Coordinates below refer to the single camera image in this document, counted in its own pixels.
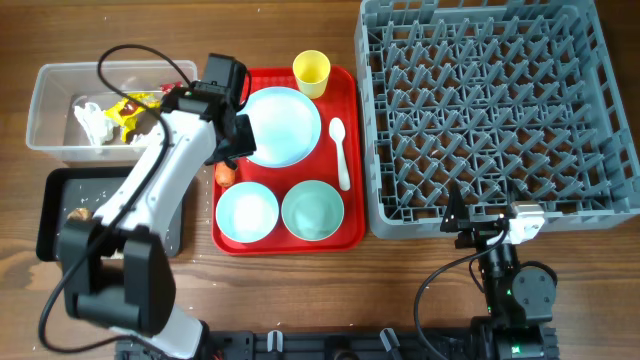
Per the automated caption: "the clear plastic bin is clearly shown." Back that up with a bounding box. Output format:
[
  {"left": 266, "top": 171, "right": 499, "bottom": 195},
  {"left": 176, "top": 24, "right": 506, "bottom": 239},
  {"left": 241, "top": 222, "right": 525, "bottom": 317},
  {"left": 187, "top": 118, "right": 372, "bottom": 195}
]
[{"left": 26, "top": 60, "right": 198, "bottom": 162}]

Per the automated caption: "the brown food scrap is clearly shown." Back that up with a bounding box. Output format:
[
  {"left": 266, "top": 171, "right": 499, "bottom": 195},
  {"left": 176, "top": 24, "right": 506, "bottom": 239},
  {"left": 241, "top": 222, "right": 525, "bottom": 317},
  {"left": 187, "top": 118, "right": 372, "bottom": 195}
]
[{"left": 67, "top": 208, "right": 93, "bottom": 221}]

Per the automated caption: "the orange carrot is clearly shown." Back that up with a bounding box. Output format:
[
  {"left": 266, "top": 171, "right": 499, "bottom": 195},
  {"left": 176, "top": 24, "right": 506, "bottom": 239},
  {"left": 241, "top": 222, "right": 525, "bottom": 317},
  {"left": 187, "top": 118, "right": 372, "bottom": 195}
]
[{"left": 214, "top": 162, "right": 236, "bottom": 188}]

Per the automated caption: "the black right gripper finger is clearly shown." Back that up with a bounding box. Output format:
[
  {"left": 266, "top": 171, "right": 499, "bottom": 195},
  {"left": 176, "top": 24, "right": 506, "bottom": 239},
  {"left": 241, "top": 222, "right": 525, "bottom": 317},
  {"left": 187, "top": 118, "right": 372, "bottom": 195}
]
[
  {"left": 440, "top": 182, "right": 470, "bottom": 232},
  {"left": 506, "top": 179, "right": 525, "bottom": 205}
]

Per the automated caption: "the red plastic tray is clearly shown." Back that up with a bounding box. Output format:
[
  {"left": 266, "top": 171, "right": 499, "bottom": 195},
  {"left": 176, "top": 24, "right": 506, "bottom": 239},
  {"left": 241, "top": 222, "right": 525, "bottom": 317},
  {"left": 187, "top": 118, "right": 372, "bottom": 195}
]
[{"left": 211, "top": 65, "right": 366, "bottom": 256}]

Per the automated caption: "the yellow sauce wrapper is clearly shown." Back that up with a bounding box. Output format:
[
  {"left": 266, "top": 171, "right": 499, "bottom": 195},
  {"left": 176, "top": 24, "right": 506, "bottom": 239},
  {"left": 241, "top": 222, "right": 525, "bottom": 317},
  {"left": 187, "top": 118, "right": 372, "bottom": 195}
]
[{"left": 104, "top": 93, "right": 160, "bottom": 142}]

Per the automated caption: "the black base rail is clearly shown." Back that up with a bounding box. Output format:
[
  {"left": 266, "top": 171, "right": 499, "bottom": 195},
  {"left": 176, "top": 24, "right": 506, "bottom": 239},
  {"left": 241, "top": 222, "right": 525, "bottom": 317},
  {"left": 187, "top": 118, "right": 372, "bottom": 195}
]
[{"left": 113, "top": 327, "right": 560, "bottom": 360}]

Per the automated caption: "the light blue plate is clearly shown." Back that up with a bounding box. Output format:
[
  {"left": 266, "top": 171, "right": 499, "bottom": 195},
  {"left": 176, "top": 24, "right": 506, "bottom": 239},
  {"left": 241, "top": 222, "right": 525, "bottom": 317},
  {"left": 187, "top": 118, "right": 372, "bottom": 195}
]
[{"left": 241, "top": 86, "right": 322, "bottom": 168}]

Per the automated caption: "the small white tissue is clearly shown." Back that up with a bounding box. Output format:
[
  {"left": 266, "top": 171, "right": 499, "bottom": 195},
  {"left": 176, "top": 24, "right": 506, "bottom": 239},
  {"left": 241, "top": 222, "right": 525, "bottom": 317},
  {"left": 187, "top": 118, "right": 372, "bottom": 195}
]
[{"left": 130, "top": 129, "right": 159, "bottom": 147}]

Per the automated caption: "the yellow plastic cup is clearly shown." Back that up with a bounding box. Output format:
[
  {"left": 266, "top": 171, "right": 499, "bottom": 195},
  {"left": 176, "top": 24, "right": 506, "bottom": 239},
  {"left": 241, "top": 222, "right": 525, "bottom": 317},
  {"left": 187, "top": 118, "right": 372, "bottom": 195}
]
[{"left": 292, "top": 50, "right": 331, "bottom": 99}]

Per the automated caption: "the large white tissue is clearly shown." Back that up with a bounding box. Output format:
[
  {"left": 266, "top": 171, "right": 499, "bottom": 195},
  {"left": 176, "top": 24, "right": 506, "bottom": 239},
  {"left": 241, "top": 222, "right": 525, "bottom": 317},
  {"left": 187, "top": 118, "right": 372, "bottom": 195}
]
[{"left": 74, "top": 102, "right": 116, "bottom": 146}]

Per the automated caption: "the light blue bowl with scrap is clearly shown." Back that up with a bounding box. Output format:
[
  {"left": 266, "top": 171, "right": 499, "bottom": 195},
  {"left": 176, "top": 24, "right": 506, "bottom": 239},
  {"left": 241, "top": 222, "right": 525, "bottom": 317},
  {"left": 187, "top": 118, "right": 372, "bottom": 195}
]
[{"left": 281, "top": 180, "right": 345, "bottom": 242}]

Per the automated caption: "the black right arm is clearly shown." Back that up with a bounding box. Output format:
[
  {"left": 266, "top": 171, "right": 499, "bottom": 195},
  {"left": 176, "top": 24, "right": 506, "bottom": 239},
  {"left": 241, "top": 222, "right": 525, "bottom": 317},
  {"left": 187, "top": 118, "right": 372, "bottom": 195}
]
[{"left": 440, "top": 182, "right": 559, "bottom": 360}]

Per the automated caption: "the white rice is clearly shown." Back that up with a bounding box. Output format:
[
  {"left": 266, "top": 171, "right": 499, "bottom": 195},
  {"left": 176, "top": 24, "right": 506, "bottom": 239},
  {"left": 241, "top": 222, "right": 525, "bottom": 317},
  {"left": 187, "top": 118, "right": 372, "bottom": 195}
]
[{"left": 59, "top": 179, "right": 182, "bottom": 254}]

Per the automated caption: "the light blue rice bowl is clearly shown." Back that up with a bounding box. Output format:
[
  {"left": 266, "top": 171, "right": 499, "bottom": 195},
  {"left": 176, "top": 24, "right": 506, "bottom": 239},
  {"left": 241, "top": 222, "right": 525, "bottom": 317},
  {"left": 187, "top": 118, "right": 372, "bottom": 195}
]
[{"left": 215, "top": 182, "right": 280, "bottom": 244}]

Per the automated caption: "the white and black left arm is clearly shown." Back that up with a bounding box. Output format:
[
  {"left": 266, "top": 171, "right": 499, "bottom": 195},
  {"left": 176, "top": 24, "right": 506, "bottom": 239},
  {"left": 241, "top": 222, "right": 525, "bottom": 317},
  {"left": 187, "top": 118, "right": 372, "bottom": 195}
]
[{"left": 38, "top": 54, "right": 256, "bottom": 359}]

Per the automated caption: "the grey plastic dishwasher rack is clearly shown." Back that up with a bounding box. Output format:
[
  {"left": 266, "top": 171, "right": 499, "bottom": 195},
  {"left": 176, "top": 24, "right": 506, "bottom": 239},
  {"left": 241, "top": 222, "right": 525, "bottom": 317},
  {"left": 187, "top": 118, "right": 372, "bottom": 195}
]
[{"left": 354, "top": 1, "right": 639, "bottom": 239}]

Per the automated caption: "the red snack wrapper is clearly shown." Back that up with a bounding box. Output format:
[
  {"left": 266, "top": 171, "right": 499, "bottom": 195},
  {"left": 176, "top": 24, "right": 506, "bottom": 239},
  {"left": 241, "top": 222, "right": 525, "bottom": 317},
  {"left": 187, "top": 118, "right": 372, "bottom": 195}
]
[{"left": 160, "top": 81, "right": 183, "bottom": 95}]

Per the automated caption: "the white plastic spoon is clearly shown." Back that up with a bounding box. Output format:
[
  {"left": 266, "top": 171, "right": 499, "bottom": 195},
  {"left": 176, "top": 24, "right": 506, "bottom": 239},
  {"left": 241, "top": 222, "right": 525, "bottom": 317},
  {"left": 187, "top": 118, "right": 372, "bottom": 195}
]
[{"left": 329, "top": 117, "right": 351, "bottom": 191}]

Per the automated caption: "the black plastic tray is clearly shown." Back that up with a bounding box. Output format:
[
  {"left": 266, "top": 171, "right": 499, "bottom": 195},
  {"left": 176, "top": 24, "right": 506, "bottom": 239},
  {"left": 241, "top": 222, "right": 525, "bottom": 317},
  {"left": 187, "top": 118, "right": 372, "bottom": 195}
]
[{"left": 35, "top": 166, "right": 185, "bottom": 262}]

